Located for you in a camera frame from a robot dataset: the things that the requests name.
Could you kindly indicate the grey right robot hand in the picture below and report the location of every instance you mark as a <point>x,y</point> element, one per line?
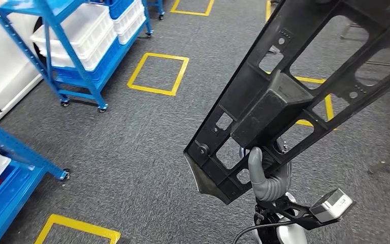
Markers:
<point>272,188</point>

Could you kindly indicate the black plastic plate bracket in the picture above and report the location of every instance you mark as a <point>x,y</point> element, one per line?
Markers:
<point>269,107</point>

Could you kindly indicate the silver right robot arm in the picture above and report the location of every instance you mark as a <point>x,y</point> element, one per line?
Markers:
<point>292,235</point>

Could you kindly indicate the blue metal shelf rack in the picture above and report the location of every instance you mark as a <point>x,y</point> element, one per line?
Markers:
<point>13,148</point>
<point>77,64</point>
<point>156,6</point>

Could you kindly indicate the white car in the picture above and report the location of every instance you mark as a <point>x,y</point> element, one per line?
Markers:
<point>0,67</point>

